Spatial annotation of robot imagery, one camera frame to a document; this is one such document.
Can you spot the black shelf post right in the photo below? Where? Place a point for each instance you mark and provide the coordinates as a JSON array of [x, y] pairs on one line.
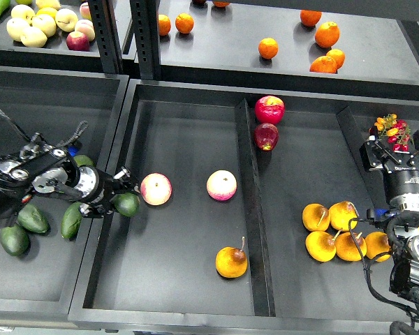
[[144, 15]]

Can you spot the dark avocado beside it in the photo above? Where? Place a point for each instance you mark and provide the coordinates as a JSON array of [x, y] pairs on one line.
[[32, 219]]

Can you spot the black tray divider right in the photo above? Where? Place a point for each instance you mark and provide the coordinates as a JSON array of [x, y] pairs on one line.
[[355, 138]]

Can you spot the pink yellow apple right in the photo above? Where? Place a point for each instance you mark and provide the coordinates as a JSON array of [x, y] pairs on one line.
[[221, 185]]

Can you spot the orange shelf top right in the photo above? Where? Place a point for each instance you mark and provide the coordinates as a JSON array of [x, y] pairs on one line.
[[310, 18]]

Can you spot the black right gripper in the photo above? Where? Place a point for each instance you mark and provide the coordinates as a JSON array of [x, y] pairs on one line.
[[400, 174]]

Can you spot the yellow pear lower right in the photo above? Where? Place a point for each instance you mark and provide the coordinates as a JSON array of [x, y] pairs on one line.
[[377, 243]]

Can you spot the green avocado top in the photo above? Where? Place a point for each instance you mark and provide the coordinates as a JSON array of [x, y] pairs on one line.
[[83, 160]]

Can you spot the yellow pear lower middle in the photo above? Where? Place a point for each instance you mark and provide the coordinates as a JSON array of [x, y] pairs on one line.
[[349, 247]]

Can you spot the pink yellow apple left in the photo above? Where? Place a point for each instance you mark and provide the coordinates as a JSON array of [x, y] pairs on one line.
[[156, 189]]

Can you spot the pale yellow apple right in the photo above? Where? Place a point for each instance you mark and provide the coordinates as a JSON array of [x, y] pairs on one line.
[[66, 19]]

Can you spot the pink peach on shelf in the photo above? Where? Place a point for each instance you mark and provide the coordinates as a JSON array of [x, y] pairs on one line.
[[87, 28]]

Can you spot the black centre tray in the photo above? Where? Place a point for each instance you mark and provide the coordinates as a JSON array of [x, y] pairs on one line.
[[156, 272]]

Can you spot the large orange shelf right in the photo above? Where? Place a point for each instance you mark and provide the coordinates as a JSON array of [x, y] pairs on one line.
[[327, 34]]

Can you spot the orange on shelf centre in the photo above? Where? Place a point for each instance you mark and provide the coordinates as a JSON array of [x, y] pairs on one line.
[[268, 48]]

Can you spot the orange shelf front right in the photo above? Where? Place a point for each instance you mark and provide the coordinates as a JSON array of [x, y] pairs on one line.
[[324, 64]]

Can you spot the dark green avocado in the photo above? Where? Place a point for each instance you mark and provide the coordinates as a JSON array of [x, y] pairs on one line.
[[126, 204]]

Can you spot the orange shelf far left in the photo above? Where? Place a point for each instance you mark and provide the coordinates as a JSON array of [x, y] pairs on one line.
[[164, 25]]

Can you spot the yellow brown pear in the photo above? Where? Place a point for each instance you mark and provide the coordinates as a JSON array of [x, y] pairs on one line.
[[231, 262]]

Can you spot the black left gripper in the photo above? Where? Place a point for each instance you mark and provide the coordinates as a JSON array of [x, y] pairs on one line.
[[99, 188]]

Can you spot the yellow pear upper right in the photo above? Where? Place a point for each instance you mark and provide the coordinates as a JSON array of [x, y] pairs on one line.
[[341, 213]]

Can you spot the dark avocado far left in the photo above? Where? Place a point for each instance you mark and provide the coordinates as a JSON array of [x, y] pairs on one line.
[[14, 240]]

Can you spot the black tray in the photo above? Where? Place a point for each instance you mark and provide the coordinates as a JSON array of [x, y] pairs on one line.
[[38, 286], [156, 272]]

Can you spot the pink yellow apple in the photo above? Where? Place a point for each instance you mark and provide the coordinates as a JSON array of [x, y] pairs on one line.
[[156, 189], [221, 185]]

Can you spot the cherry tomato bunch top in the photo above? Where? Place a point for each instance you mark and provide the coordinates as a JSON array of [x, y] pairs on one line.
[[395, 131]]

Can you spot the red apple on shelf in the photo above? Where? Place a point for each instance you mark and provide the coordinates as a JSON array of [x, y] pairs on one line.
[[77, 41]]

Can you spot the bright red apple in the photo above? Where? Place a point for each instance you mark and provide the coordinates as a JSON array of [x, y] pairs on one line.
[[269, 109]]

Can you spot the yellow pear lower left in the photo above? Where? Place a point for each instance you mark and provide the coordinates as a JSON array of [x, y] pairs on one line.
[[321, 245]]

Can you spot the black shelf post left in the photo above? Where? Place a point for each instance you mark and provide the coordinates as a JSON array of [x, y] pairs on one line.
[[107, 39]]

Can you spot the pale yellow apple middle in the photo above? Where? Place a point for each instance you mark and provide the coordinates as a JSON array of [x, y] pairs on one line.
[[45, 23]]

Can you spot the orange shelf behind front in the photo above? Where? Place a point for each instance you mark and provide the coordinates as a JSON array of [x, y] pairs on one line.
[[338, 55]]

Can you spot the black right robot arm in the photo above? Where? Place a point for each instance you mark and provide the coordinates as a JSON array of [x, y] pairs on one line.
[[400, 221]]

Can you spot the pale yellow apple front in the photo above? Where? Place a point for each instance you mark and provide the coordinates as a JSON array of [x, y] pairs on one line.
[[33, 37]]

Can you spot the black left tray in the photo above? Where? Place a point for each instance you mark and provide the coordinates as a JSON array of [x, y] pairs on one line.
[[38, 286]]

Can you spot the yellow pear upper left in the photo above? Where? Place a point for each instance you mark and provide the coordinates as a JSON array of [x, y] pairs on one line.
[[316, 217]]

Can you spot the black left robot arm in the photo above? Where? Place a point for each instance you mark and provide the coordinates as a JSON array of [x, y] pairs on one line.
[[48, 170]]

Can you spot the black shelf post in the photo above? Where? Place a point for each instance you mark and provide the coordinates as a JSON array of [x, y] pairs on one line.
[[107, 39], [144, 15]]

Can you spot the dark red apple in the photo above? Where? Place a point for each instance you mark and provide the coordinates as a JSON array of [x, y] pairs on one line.
[[266, 136]]

